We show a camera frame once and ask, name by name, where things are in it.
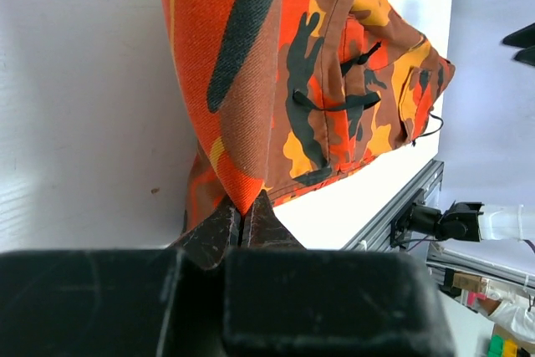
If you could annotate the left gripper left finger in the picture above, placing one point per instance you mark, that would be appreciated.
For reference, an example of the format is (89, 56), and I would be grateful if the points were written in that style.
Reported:
(119, 302)

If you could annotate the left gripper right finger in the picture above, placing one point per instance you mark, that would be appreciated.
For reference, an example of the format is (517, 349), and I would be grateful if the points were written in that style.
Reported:
(282, 300)

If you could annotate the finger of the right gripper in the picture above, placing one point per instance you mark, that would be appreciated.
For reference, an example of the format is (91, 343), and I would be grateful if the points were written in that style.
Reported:
(522, 38)
(526, 56)

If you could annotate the orange camouflage trousers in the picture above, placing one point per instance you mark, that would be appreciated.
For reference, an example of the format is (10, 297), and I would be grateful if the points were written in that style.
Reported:
(288, 96)

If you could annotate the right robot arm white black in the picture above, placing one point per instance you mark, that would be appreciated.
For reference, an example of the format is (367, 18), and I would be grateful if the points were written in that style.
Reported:
(477, 221)

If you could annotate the cardboard box on shelf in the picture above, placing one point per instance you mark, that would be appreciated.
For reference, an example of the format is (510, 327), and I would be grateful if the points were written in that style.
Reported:
(470, 282)

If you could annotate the green and yellow blocks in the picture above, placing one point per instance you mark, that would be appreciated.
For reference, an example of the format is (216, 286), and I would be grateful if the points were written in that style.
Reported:
(500, 347)

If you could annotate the person in white sleeve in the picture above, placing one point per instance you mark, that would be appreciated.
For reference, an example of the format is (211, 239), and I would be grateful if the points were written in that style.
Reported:
(514, 318)

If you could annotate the aluminium rail frame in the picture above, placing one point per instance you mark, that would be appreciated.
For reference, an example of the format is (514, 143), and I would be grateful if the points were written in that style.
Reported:
(507, 261)

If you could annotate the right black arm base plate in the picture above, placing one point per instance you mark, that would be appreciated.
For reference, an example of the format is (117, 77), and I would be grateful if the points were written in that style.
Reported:
(400, 223)

